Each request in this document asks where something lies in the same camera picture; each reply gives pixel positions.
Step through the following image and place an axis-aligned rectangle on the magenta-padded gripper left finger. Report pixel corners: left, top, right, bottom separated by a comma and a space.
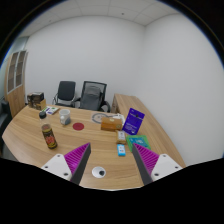
40, 142, 92, 186

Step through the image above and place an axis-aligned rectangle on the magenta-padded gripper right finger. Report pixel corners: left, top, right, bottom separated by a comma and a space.
131, 142, 184, 186

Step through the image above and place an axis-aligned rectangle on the green booklet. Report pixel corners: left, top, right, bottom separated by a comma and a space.
126, 134, 152, 153

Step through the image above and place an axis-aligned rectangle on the small blue white box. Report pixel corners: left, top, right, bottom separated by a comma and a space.
116, 143, 127, 157

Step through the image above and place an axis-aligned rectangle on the flat round red coaster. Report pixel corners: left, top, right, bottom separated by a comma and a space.
72, 122, 85, 132

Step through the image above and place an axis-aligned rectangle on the small brown snack packet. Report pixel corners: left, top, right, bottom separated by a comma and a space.
115, 129, 128, 145

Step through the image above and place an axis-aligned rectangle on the dark drink bottle black cap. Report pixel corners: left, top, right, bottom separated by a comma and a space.
38, 111, 59, 150

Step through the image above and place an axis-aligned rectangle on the purple standing card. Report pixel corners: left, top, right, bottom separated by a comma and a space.
121, 107, 146, 136

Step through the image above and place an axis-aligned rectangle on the white mug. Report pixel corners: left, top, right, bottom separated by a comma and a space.
58, 108, 72, 126

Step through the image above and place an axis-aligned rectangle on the wooden tissue box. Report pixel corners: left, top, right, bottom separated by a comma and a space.
100, 116, 124, 132

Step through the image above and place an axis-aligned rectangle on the white purple green leaflet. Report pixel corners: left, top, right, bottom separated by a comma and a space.
42, 105, 60, 116

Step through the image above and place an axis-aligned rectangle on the grey mesh office chair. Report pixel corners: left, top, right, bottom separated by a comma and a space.
75, 80, 111, 113

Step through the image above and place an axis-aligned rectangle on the black office chair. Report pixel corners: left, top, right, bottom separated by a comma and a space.
51, 80, 81, 108

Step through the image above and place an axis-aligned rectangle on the dark brown box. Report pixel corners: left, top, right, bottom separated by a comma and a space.
26, 91, 47, 111

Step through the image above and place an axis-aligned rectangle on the round desk cable grommet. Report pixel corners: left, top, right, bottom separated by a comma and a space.
91, 166, 107, 179

